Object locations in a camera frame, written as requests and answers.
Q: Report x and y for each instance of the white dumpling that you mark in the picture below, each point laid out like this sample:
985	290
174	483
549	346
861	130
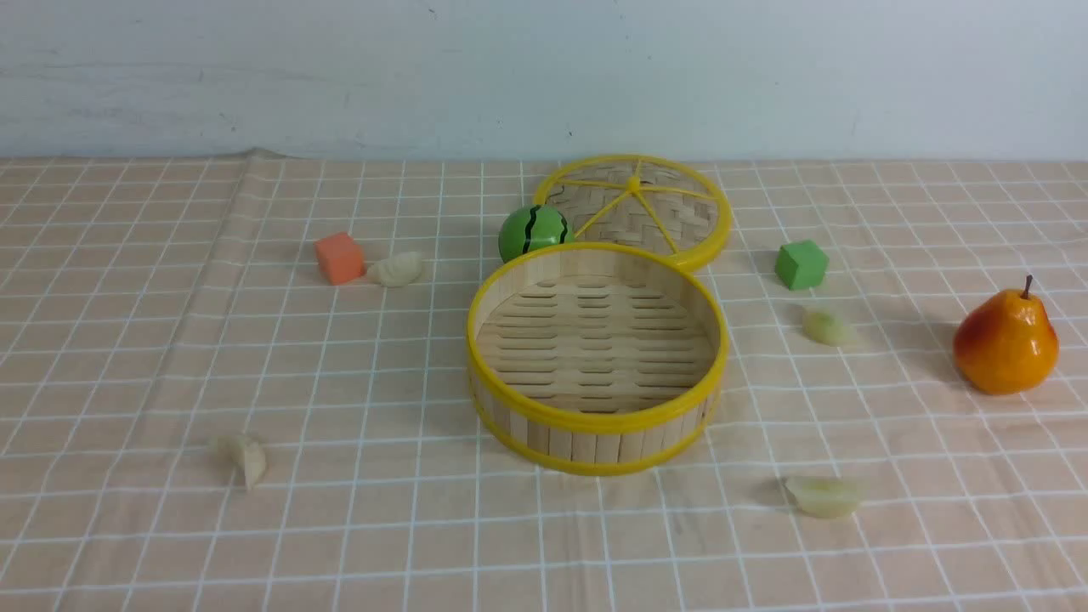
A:
245	453
397	270

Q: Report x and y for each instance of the greenish dumpling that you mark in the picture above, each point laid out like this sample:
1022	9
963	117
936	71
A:
827	328
824	497

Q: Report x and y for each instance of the bamboo steamer tray yellow rim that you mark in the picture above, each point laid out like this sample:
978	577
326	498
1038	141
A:
595	358

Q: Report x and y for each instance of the bamboo steamer lid yellow rim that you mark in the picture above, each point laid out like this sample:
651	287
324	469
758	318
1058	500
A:
647	202

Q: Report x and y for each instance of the green watermelon toy ball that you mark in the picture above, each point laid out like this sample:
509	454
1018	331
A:
530	228

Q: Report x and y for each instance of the orange foam cube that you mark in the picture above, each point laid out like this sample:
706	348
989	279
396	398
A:
340	258

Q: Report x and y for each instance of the green foam cube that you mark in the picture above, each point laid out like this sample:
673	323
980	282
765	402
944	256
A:
801	265

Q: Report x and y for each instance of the beige checkered tablecloth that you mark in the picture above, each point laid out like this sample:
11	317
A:
150	305

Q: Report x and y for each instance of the orange yellow toy pear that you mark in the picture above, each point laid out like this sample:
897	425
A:
1007	345

